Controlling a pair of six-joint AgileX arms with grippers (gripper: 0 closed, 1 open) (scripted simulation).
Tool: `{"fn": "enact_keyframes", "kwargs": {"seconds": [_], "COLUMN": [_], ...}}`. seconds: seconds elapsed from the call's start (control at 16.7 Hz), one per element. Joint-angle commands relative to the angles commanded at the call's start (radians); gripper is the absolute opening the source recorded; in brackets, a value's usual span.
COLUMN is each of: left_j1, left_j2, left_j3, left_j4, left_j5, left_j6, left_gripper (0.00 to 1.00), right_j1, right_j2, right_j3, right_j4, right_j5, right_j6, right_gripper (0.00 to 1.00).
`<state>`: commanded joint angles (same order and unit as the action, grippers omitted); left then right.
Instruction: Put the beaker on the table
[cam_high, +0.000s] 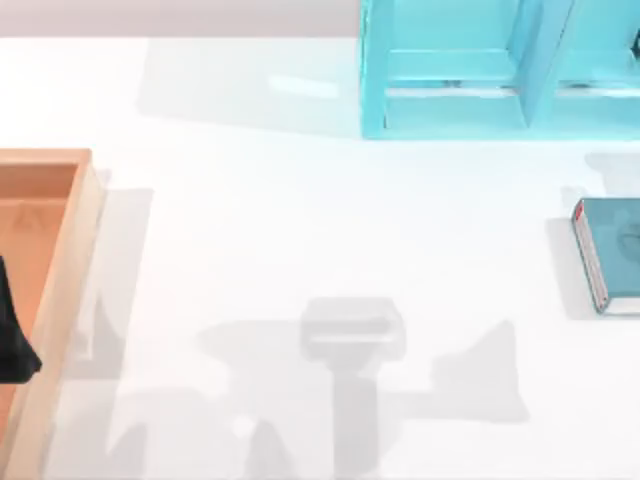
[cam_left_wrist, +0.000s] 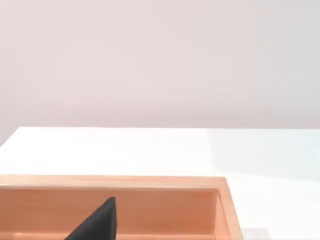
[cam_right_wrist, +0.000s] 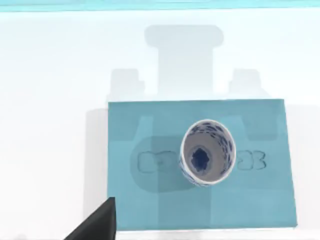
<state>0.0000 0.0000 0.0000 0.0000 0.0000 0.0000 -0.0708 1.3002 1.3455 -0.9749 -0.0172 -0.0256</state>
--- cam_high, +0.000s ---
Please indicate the salmon-coloured shallow box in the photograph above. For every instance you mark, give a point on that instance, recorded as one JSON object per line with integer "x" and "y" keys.
{"x": 45, "y": 225}

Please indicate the light blue rack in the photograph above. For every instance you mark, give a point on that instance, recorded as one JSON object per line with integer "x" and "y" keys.
{"x": 450, "y": 65}

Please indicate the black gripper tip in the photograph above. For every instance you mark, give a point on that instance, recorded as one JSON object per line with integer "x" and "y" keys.
{"x": 12, "y": 345}

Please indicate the teal book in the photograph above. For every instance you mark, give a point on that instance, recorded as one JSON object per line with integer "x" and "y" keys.
{"x": 615, "y": 250}

